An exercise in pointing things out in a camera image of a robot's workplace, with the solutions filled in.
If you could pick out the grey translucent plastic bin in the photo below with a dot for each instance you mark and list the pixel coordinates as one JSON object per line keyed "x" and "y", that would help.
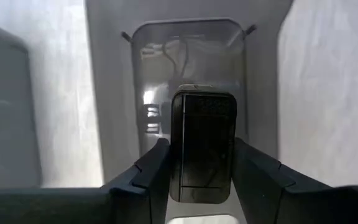
{"x": 113, "y": 93}
{"x": 5, "y": 109}

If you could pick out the black pepper tin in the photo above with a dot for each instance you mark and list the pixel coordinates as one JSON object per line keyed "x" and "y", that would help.
{"x": 202, "y": 140}

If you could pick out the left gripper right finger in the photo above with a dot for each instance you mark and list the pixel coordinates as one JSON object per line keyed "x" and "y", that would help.
{"x": 275, "y": 199}

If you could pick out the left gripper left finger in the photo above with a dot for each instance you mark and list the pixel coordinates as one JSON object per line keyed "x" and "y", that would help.
{"x": 129, "y": 199}

